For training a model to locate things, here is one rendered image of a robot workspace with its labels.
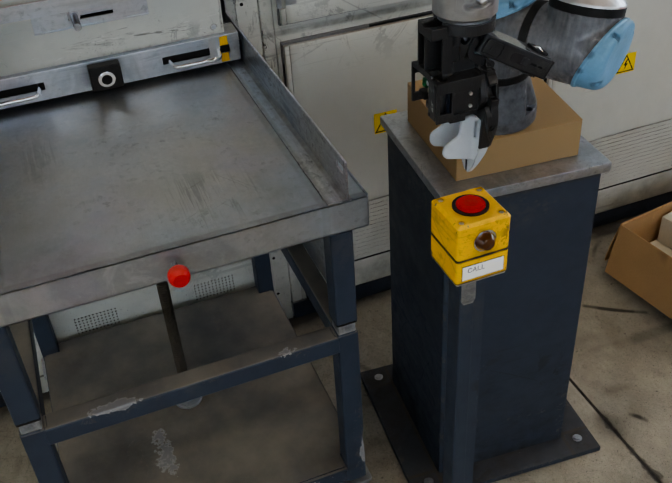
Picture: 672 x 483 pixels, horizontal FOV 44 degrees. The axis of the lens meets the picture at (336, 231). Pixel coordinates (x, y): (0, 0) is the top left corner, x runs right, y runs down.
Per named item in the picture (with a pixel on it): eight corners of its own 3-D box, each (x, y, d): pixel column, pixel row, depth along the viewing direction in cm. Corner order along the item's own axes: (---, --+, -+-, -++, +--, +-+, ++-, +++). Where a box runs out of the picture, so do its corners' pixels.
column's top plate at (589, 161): (526, 95, 172) (527, 86, 171) (611, 171, 147) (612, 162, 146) (379, 124, 166) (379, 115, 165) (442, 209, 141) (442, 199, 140)
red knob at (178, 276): (193, 287, 120) (190, 269, 118) (171, 293, 119) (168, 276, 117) (186, 269, 123) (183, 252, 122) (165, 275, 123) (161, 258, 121)
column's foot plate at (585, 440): (518, 334, 220) (518, 328, 218) (600, 450, 188) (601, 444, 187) (359, 376, 211) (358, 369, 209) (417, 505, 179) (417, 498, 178)
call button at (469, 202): (490, 215, 111) (491, 205, 110) (464, 223, 110) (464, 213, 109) (476, 200, 114) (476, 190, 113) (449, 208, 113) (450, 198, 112)
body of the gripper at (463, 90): (410, 104, 104) (410, 11, 97) (472, 90, 106) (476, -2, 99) (437, 131, 98) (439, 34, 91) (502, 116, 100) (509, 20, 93)
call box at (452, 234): (507, 273, 115) (512, 212, 109) (456, 289, 113) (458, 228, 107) (478, 241, 121) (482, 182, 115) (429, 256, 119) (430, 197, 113)
